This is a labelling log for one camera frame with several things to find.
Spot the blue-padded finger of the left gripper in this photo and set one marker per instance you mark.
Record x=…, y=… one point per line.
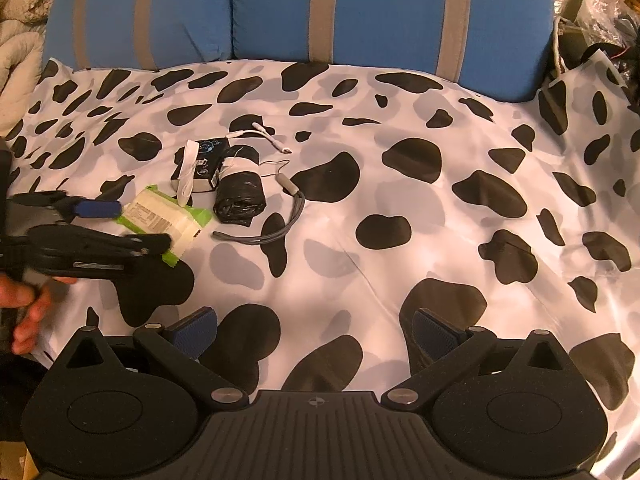
x=69, y=207

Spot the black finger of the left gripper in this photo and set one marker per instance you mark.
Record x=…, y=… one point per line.
x=66, y=250

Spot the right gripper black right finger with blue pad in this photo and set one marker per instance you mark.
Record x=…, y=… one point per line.
x=455, y=354

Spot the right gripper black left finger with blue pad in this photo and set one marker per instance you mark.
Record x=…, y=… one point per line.
x=174, y=350

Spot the green wet wipes pack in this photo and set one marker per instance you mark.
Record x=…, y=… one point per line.
x=154, y=212

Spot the black plastic bag roll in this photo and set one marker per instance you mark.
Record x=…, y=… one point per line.
x=239, y=194

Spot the person's left hand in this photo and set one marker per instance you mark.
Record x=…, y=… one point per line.
x=36, y=303

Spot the small black printed box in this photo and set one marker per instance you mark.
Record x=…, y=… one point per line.
x=208, y=162

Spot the cardboard box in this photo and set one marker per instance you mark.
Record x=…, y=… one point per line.
x=16, y=462

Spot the cow print blanket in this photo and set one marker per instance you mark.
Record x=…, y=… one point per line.
x=399, y=191

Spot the blue striped left cushion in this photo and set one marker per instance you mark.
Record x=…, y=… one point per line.
x=140, y=34

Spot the blue striped cushion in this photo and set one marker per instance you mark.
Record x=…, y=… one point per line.
x=498, y=48
x=140, y=34

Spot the beige quilted comforter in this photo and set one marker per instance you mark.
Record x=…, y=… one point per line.
x=22, y=37

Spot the blue striped right cushion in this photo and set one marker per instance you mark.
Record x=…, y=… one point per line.
x=498, y=48

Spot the clear plastic wrap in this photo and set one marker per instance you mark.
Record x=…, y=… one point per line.
x=578, y=24

